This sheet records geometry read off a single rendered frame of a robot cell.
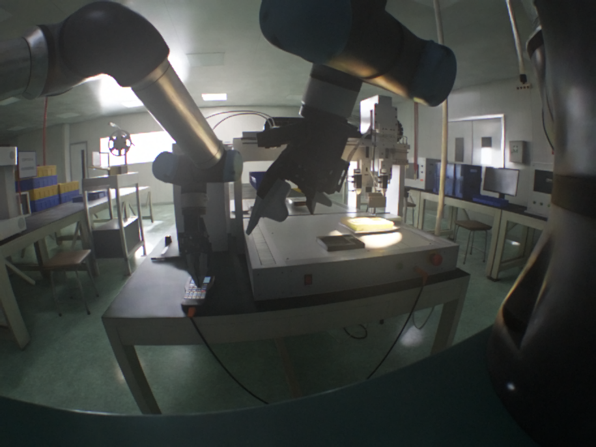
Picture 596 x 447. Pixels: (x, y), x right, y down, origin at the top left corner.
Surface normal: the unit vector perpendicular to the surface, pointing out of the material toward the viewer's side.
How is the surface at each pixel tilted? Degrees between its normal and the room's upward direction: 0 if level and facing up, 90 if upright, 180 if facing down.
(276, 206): 63
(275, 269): 90
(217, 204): 90
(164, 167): 76
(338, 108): 114
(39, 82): 140
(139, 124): 90
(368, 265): 90
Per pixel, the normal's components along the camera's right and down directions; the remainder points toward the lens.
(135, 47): 0.69, 0.50
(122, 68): 0.17, 0.92
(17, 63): 0.98, 0.18
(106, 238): 0.24, 0.22
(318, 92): -0.51, 0.32
